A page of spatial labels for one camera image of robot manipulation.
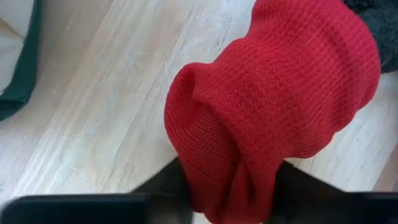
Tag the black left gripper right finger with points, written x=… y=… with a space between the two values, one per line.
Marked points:
x=304 y=199

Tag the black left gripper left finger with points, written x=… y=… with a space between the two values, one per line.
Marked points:
x=168 y=199

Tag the red knit garden glove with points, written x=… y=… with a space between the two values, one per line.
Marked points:
x=267 y=99

